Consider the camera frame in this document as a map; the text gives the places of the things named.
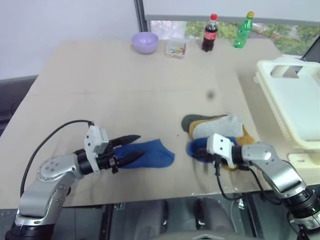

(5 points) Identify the dark green sock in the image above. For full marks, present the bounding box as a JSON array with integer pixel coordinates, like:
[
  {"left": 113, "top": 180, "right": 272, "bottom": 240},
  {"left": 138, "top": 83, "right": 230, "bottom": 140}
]
[{"left": 181, "top": 114, "right": 228, "bottom": 134}]

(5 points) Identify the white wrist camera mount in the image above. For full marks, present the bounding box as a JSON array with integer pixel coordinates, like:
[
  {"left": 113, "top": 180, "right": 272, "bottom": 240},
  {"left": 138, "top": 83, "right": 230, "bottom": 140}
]
[
  {"left": 84, "top": 125, "right": 111, "bottom": 174},
  {"left": 205, "top": 133, "right": 239, "bottom": 169}
]

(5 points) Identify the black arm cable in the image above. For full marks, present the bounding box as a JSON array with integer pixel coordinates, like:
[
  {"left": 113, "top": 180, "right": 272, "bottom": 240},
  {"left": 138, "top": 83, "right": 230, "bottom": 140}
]
[
  {"left": 213, "top": 153, "right": 275, "bottom": 201},
  {"left": 19, "top": 119, "right": 95, "bottom": 198}
]

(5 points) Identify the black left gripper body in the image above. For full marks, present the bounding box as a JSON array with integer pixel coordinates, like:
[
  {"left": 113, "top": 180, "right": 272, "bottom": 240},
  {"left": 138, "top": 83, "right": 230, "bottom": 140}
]
[{"left": 95, "top": 138, "right": 121, "bottom": 175}]

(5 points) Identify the purple plastic bowl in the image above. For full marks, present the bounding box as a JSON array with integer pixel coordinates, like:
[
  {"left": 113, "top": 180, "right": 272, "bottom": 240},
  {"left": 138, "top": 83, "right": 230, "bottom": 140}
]
[{"left": 131, "top": 32, "right": 160, "bottom": 55}]

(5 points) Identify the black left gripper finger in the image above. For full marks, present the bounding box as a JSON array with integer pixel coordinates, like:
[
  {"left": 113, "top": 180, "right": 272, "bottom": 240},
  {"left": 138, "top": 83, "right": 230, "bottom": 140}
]
[
  {"left": 115, "top": 134, "right": 142, "bottom": 147},
  {"left": 116, "top": 149, "right": 145, "bottom": 168}
]

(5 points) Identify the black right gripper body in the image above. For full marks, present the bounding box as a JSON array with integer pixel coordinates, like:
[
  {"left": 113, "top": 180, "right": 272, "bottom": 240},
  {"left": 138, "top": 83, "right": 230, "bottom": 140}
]
[{"left": 202, "top": 147, "right": 219, "bottom": 164}]

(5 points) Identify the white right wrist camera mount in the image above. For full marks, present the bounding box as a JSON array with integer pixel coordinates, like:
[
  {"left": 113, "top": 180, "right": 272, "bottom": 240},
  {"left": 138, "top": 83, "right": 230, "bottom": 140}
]
[{"left": 205, "top": 133, "right": 239, "bottom": 169}]

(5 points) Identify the mustard yellow sock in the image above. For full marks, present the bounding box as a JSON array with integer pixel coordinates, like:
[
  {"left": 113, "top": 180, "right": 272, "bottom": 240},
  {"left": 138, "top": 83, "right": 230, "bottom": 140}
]
[{"left": 187, "top": 116, "right": 256, "bottom": 171}]

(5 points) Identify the green bottle with yellow cap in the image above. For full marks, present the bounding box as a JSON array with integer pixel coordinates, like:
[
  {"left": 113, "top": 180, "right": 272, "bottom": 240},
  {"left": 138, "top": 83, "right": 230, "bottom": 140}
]
[{"left": 233, "top": 10, "right": 255, "bottom": 49}]

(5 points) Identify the blue sock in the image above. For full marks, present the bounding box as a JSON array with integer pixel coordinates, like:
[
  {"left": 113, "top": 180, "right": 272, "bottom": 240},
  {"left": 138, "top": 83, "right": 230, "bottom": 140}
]
[
  {"left": 112, "top": 138, "right": 176, "bottom": 170},
  {"left": 186, "top": 135, "right": 239, "bottom": 165}
]

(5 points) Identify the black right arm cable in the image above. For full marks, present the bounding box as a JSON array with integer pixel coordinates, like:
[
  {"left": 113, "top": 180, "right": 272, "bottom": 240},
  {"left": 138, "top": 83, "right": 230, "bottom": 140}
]
[{"left": 213, "top": 153, "right": 275, "bottom": 201}]

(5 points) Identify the dark grey furniture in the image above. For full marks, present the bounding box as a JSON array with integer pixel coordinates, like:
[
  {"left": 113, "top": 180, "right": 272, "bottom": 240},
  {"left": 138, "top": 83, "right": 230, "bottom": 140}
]
[{"left": 0, "top": 74, "right": 39, "bottom": 138}]

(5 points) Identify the grey sock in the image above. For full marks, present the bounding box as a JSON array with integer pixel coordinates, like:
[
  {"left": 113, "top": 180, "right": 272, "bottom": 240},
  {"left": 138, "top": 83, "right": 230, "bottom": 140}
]
[{"left": 193, "top": 114, "right": 244, "bottom": 139}]

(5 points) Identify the grey roller blind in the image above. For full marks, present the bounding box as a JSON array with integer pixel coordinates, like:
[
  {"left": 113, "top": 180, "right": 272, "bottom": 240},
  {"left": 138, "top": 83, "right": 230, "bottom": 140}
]
[{"left": 144, "top": 0, "right": 320, "bottom": 26}]

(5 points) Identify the grey window frame post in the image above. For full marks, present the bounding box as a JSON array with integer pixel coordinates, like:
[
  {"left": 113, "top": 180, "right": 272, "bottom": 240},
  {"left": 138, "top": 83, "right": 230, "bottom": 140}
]
[{"left": 134, "top": 0, "right": 152, "bottom": 41}]

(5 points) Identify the cream plastic tray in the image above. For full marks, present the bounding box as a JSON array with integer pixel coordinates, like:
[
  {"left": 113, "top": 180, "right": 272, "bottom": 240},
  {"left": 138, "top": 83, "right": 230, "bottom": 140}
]
[{"left": 287, "top": 151, "right": 320, "bottom": 187}]

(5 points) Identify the clear box of coloured clips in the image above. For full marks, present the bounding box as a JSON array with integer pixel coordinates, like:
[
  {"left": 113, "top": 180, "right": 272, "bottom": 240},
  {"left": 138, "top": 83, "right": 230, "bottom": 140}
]
[{"left": 164, "top": 38, "right": 189, "bottom": 60}]

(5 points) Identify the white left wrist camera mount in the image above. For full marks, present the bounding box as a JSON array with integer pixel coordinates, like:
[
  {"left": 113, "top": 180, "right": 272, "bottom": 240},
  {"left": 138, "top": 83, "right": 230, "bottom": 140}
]
[{"left": 84, "top": 125, "right": 111, "bottom": 174}]

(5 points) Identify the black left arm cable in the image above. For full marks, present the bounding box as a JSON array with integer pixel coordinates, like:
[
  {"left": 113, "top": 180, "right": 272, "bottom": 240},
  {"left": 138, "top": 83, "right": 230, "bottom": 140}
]
[{"left": 19, "top": 119, "right": 95, "bottom": 198}]

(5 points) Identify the cream plastic basket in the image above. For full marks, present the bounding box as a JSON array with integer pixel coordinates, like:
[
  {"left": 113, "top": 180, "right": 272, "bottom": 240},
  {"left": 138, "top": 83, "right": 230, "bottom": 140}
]
[{"left": 252, "top": 56, "right": 320, "bottom": 151}]

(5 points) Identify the cola bottle with red cap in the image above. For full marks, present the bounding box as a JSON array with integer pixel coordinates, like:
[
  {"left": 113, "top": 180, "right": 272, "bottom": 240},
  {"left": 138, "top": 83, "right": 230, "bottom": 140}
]
[{"left": 201, "top": 13, "right": 219, "bottom": 53}]

